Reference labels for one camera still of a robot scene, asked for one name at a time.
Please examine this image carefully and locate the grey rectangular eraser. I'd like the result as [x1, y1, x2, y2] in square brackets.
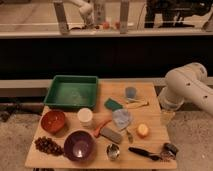
[100, 127, 122, 144]

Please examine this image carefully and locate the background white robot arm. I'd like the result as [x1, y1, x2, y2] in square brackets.
[67, 0, 94, 28]

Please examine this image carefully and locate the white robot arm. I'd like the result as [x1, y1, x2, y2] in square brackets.
[158, 62, 213, 126]

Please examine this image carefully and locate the yellow lemon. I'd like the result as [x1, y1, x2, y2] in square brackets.
[137, 123, 149, 138]

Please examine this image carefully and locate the wooden stick tool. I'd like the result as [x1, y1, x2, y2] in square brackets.
[125, 100, 149, 109]

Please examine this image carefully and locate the dark binder clip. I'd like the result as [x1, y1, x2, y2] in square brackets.
[161, 143, 179, 160]

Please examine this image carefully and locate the wooden table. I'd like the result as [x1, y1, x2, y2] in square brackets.
[25, 81, 177, 171]

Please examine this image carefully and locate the small green object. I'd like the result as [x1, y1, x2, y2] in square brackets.
[126, 130, 133, 144]

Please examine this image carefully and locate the light blue cloth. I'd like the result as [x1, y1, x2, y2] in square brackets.
[112, 109, 132, 130]

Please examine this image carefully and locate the green sponge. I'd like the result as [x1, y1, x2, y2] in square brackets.
[104, 98, 123, 111]

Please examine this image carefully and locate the small metal cup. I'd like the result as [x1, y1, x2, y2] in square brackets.
[106, 144, 120, 161]

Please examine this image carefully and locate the white cup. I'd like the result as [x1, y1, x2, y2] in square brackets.
[77, 108, 93, 127]

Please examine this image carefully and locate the purple bowl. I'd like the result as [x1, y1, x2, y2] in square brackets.
[64, 130, 95, 162]

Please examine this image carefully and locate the green plastic tray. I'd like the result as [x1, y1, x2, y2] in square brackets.
[44, 75, 98, 109]

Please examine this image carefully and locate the orange bowl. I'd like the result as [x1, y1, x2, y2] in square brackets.
[41, 110, 65, 134]

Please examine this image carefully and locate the bunch of dark grapes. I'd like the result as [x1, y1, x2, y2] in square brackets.
[35, 137, 63, 156]

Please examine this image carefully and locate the black handled brush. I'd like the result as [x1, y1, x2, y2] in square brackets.
[128, 147, 162, 161]

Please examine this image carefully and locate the orange handled tool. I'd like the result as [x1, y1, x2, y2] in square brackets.
[93, 119, 111, 138]

